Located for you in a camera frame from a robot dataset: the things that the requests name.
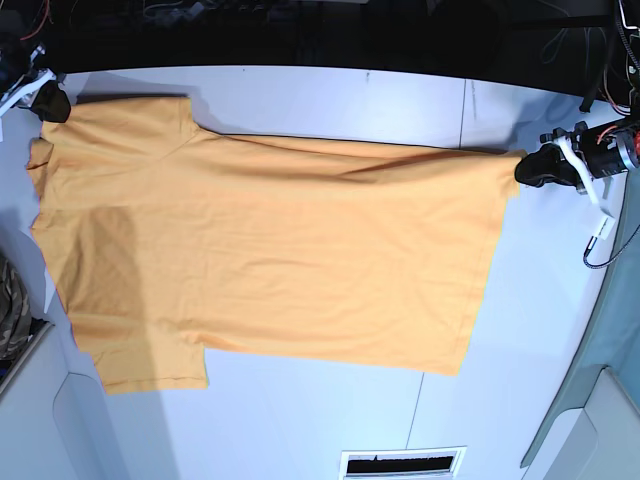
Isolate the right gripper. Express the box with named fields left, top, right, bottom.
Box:
left=1, top=44, right=71, bottom=123

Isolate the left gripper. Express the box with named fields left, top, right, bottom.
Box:
left=514, top=122, right=613, bottom=216

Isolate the yellow t-shirt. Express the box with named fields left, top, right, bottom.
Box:
left=26, top=97, right=519, bottom=394

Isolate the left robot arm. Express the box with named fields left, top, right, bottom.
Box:
left=514, top=1, right=639, bottom=208

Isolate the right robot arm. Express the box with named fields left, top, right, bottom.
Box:
left=1, top=1, right=71, bottom=123

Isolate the camouflage cloth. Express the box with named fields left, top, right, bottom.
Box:
left=0, top=255, right=32, bottom=361

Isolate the white floor vent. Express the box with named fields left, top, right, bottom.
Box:
left=339, top=446, right=467, bottom=480

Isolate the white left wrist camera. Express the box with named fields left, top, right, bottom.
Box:
left=593, top=213, right=616, bottom=240

